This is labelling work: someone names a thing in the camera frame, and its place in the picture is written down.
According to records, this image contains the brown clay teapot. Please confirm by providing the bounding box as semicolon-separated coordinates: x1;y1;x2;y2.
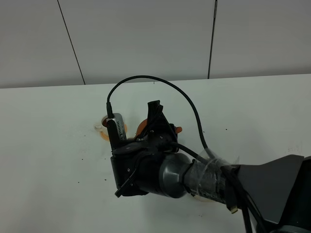
133;119;183;139

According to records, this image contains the beige round teapot tray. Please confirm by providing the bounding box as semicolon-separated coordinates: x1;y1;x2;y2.
192;195;214;202

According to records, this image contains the far orange coaster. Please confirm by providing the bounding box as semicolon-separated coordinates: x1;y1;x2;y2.
99;127;118;142

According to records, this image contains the far white teacup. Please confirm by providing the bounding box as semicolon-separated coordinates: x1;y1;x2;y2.
94;116;109;138

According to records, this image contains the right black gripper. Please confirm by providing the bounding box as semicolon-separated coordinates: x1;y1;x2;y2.
111;100;180;197

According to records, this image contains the right camera black cable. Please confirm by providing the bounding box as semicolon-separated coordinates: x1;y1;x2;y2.
106;75;268;233

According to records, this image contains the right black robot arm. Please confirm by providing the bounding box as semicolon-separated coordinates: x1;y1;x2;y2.
106;101;311;233

